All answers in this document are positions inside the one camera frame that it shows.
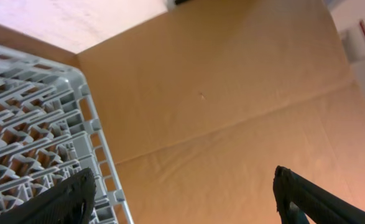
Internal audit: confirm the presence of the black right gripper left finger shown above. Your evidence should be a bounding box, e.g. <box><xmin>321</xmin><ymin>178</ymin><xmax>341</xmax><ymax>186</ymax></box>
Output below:
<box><xmin>0</xmin><ymin>168</ymin><xmax>96</xmax><ymax>224</ymax></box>

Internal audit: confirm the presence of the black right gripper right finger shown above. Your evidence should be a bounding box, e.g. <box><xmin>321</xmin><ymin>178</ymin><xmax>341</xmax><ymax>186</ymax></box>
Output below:
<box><xmin>273</xmin><ymin>166</ymin><xmax>365</xmax><ymax>224</ymax></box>

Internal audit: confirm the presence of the grey dishwasher rack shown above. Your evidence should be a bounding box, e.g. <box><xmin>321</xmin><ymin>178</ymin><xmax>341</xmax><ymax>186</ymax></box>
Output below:
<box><xmin>0</xmin><ymin>45</ymin><xmax>133</xmax><ymax>223</ymax></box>

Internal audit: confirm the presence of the cardboard sheet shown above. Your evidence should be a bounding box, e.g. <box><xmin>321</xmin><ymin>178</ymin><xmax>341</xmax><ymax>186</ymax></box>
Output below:
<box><xmin>78</xmin><ymin>0</ymin><xmax>365</xmax><ymax>223</ymax></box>

